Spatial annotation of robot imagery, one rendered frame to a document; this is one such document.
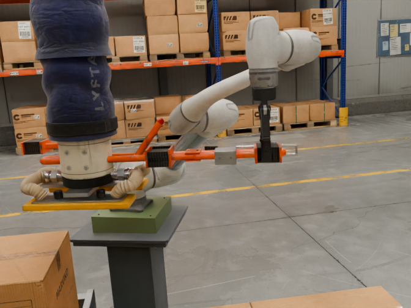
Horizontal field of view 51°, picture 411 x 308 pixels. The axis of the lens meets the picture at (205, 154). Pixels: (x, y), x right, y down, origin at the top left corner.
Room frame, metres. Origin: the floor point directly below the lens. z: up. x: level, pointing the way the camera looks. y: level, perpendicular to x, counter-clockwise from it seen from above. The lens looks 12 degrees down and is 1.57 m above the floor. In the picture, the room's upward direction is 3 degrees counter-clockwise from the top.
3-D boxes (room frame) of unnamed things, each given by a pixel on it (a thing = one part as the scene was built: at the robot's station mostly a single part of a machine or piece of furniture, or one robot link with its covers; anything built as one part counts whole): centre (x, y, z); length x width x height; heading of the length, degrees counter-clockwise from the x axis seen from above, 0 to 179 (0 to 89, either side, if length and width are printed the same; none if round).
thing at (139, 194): (2.17, 0.39, 1.00); 0.18 x 0.16 x 0.22; 124
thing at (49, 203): (1.31, 0.41, 1.16); 0.34 x 0.10 x 0.05; 85
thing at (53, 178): (1.40, 0.40, 1.20); 0.34 x 0.25 x 0.06; 85
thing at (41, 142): (1.69, 0.67, 1.27); 0.09 x 0.08 x 0.05; 175
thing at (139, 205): (2.17, 0.42, 0.86); 0.22 x 0.18 x 0.06; 77
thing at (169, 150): (1.38, 0.15, 1.27); 0.10 x 0.08 x 0.06; 175
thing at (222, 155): (1.36, -0.06, 1.26); 0.07 x 0.07 x 0.04; 85
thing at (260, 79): (1.35, -0.19, 1.50); 0.09 x 0.09 x 0.06
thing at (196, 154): (1.50, 0.19, 1.27); 0.93 x 0.30 x 0.04; 85
